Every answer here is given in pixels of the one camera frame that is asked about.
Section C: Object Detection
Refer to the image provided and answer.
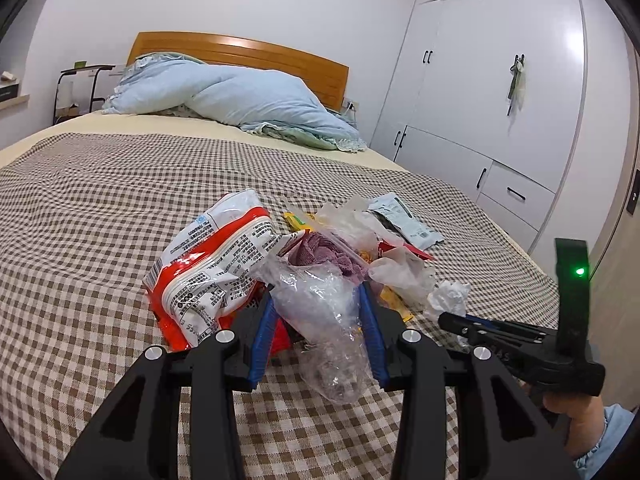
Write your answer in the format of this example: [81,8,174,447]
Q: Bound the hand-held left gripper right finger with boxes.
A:
[356,281,581,480]

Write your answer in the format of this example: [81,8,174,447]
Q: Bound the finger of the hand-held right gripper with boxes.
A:
[439,312,556,376]
[465,315,556,337]

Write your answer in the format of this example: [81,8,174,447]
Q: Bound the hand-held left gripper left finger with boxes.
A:
[52,290,281,480]

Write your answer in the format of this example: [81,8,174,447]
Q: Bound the white tissue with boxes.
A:
[426,280,472,322]

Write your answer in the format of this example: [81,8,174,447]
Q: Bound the clear crinkled plastic bag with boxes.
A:
[248,259,373,406]

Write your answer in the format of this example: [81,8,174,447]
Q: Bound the red white noodle bag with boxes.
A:
[144,189,293,352]

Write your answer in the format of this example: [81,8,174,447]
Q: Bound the red cookie packet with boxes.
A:
[377,240,436,263]

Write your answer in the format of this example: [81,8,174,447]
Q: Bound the pale printed packet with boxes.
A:
[366,194,444,252]

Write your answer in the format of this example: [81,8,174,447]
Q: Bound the purple cloth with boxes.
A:
[287,230,371,286]

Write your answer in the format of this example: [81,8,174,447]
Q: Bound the yellow snack packet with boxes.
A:
[282,211,416,324]

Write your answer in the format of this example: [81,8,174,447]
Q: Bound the person's right hand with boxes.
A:
[542,391,608,461]

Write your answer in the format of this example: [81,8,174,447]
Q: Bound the white wardrobe drawer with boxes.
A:
[480,159,557,232]
[477,192,548,257]

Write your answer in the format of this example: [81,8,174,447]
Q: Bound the pale wooden door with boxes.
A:
[582,35,640,411]

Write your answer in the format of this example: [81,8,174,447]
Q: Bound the checked bed cover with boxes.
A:
[0,132,563,480]

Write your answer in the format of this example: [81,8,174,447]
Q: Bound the white wardrobe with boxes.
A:
[370,0,588,256]

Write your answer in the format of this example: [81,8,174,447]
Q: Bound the pale hanging cloth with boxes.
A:
[506,54,527,117]

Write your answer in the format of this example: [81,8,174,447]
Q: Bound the light blue duvet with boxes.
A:
[101,52,361,143]

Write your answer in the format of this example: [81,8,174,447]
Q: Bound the wooden bed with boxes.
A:
[0,31,566,480]

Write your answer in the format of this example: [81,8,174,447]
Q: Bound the black side table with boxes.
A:
[52,64,117,125]

